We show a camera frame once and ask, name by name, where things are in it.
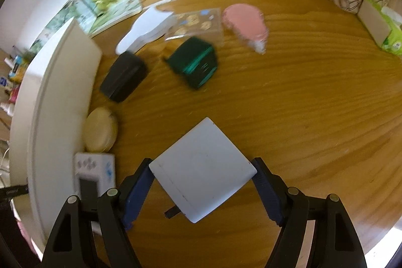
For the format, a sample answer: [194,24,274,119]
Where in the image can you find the green tissue box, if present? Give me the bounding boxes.
[357,0,401,57]

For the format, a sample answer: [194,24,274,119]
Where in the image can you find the white plastic storage bin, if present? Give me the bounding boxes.
[9,19,102,250]

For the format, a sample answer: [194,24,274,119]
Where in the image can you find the black rectangular case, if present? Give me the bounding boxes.
[100,51,148,103]

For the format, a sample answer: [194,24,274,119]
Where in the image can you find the white small screen device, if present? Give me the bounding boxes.
[74,152,116,211]

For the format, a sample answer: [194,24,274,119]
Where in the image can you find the white square box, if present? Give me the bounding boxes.
[149,117,257,223]

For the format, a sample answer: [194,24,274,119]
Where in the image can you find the pink round case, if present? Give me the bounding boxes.
[222,3,268,55]

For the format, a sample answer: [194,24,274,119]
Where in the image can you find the white plastic sleeve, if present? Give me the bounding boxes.
[115,7,177,55]

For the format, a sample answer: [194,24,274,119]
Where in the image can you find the clear plastic toothpick box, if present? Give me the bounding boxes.
[165,8,224,46]

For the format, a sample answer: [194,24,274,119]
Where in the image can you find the cream round case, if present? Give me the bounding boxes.
[82,107,118,152]

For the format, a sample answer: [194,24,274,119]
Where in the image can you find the green bottle gold cap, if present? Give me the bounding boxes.
[165,37,218,90]

